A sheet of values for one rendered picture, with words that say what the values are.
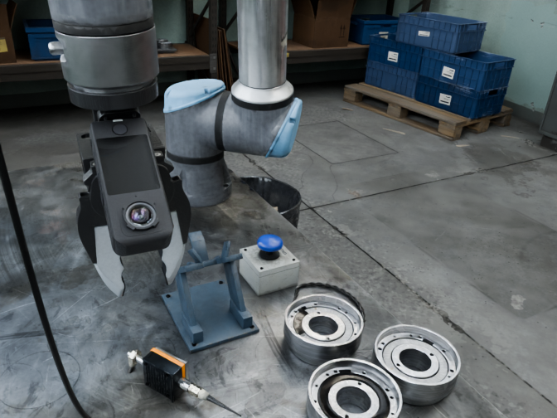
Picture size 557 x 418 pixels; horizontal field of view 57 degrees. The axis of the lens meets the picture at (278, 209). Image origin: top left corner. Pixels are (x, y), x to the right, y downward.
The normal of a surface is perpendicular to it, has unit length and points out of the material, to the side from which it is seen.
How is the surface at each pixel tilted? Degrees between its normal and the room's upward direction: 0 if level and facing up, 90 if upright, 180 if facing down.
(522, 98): 90
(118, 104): 93
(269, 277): 90
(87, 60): 94
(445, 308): 0
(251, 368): 0
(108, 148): 34
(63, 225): 0
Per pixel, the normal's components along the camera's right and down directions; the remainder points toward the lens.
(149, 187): 0.27, -0.49
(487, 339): 0.06, -0.88
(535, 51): -0.87, 0.18
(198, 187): 0.25, 0.18
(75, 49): -0.41, 0.47
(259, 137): -0.18, 0.55
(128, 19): 0.67, 0.40
